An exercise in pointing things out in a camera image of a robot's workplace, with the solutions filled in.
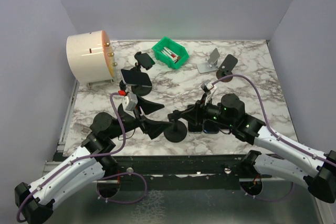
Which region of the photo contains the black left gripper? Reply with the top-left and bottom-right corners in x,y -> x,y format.
109,93 -> 173,140

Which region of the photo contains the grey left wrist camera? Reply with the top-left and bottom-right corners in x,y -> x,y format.
122,92 -> 138,112

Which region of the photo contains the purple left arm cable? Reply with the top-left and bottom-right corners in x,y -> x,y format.
16,90 -> 129,222

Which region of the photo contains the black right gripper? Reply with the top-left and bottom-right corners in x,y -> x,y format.
181,92 -> 235,127

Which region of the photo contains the white cylindrical drum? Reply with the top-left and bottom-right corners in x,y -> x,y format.
66,30 -> 114,84

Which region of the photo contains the brown base phone stand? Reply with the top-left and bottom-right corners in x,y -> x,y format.
216,54 -> 238,79

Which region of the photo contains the black round base phone stand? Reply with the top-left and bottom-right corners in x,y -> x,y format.
163,110 -> 187,143

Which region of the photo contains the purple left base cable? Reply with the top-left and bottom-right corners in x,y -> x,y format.
96,172 -> 148,205

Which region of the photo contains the green plastic bin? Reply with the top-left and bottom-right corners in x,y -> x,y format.
152,37 -> 189,70

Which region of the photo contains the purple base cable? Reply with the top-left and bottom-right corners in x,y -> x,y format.
240,179 -> 295,203
96,172 -> 148,205

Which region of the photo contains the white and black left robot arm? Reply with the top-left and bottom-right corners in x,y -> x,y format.
14,91 -> 170,223

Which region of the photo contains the black front phone stand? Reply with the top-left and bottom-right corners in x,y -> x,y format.
117,79 -> 134,116

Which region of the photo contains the black front mounting rail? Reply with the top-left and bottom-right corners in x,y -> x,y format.
95,154 -> 256,191

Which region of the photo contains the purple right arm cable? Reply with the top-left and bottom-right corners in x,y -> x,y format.
212,74 -> 336,162

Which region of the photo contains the black phone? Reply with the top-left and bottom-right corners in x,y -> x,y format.
203,120 -> 219,134

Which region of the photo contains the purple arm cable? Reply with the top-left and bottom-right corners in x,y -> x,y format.
16,90 -> 129,222
212,74 -> 336,162

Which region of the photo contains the phone on front stand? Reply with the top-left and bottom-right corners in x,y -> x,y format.
120,69 -> 152,87

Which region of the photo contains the black clamp phone stand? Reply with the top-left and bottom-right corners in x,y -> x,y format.
133,51 -> 155,96

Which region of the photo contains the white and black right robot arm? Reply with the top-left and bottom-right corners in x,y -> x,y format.
168,93 -> 335,204

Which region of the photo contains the silver folding phone stand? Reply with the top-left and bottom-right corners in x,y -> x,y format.
197,48 -> 220,73

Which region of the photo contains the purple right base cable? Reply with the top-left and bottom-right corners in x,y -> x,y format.
240,179 -> 295,203

